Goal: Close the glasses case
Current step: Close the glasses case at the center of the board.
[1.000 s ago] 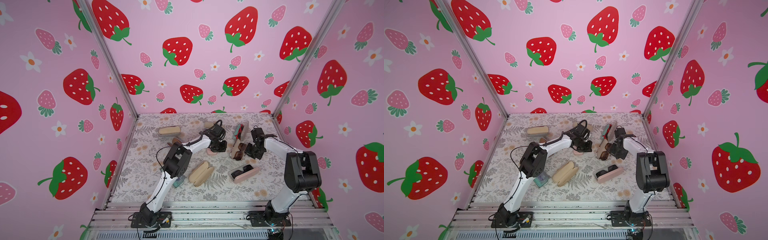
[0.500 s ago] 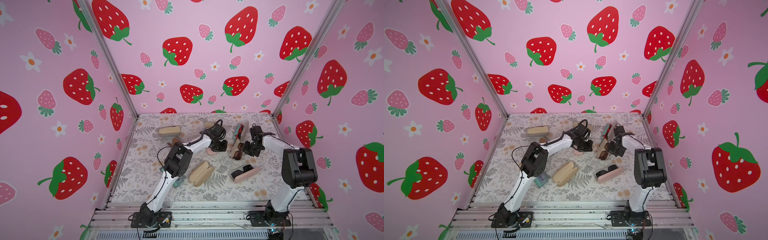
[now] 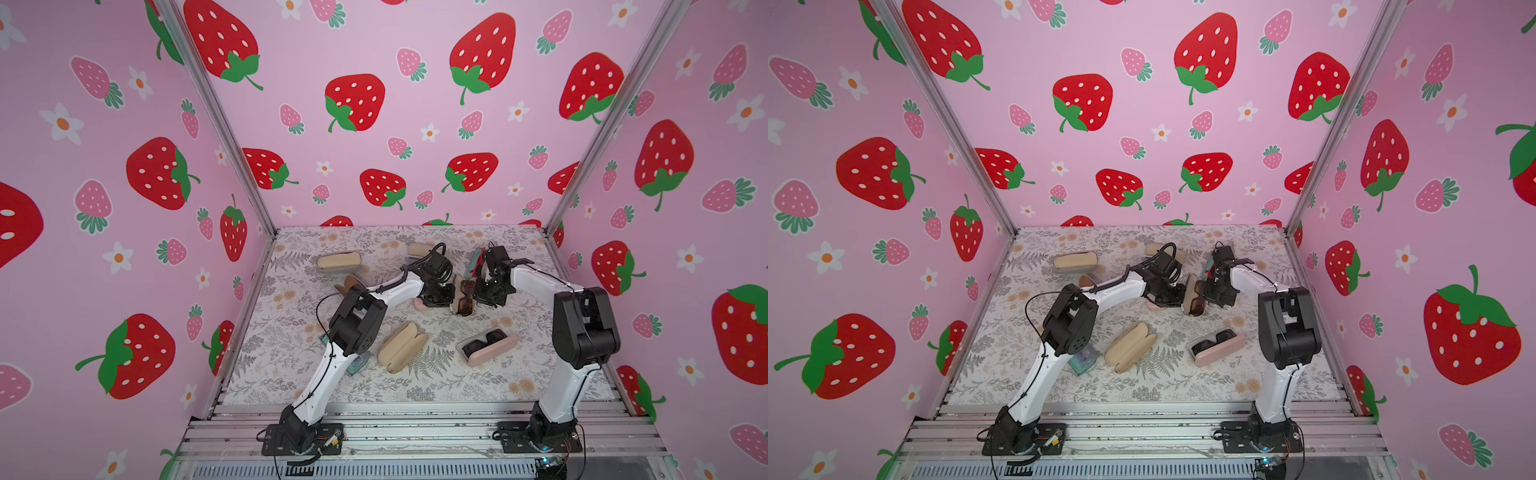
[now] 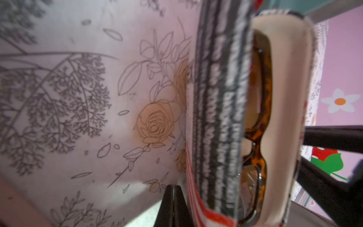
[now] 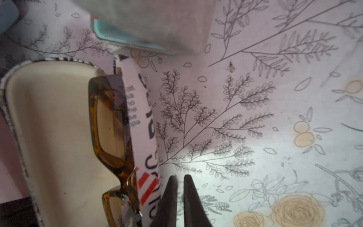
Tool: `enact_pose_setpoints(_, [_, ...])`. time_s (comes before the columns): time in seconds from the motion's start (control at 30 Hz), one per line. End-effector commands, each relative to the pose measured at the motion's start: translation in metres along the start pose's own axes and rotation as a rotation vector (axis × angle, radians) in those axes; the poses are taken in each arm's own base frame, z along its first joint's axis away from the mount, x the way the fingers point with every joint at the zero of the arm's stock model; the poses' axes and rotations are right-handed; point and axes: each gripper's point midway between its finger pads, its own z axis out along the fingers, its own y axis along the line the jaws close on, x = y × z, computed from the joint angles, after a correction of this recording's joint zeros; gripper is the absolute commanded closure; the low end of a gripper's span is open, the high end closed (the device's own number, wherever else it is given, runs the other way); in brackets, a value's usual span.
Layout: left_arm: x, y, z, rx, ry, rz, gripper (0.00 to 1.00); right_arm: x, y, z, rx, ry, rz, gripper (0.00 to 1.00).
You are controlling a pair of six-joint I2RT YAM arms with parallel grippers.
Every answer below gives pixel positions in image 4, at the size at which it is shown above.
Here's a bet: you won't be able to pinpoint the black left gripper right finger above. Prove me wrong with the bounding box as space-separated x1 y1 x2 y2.
297 125 363 227

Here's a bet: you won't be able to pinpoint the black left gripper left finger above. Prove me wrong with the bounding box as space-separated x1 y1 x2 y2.
154 185 194 227

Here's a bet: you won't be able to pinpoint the newspaper print glasses case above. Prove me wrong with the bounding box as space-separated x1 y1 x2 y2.
186 1 315 227

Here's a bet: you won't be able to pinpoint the grey case teal lining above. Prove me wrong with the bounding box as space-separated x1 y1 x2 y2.
258 0 363 24

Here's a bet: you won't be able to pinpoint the tortoiseshell sunglasses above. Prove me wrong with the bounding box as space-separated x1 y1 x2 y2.
237 30 273 227

